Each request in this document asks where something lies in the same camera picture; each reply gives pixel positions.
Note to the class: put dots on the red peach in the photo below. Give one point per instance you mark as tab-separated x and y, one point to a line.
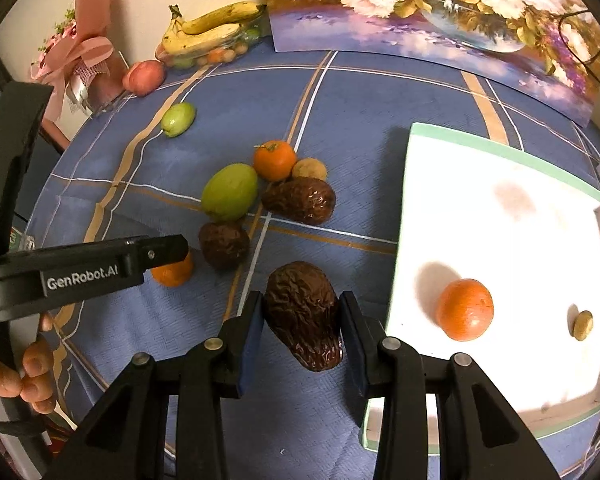
144	77

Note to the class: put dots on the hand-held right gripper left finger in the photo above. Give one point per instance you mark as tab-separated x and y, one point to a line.
252	347

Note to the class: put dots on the large green mango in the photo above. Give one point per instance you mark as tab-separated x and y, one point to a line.
229	192

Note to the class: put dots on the pile of small round fruits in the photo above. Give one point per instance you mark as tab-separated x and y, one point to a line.
220	55

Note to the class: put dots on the orange with stem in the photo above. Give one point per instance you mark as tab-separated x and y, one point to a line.
275	160

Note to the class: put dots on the small green mango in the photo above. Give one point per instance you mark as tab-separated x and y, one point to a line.
178	120

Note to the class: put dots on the spotted yellow banana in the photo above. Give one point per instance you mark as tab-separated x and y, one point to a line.
220	16

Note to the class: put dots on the large wrinkled brown avocado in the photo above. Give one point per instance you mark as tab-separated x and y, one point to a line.
300	315

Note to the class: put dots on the pink wrapped bouquet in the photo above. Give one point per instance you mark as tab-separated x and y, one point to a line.
80	50

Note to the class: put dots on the person's left hand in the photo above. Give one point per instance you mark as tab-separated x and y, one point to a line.
37	360

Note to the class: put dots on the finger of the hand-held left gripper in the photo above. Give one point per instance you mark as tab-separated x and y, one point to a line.
165	252

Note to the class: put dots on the blue plaid tablecloth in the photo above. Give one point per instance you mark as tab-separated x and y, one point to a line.
355	110

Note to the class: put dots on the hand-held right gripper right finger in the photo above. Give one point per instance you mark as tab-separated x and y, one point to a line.
354	347

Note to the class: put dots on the clear glass bowl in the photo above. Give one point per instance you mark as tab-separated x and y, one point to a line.
252	27

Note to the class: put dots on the clear bottle green label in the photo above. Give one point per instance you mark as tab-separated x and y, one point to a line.
22	240

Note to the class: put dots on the tan longan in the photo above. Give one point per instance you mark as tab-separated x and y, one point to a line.
310	170
582	325

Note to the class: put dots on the white tray green rim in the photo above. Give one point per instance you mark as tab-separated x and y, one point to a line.
480	230

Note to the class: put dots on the flower painting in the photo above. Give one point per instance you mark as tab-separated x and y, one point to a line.
430	35

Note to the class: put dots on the small wrinkled brown avocado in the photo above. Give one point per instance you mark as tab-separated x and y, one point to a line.
224	245

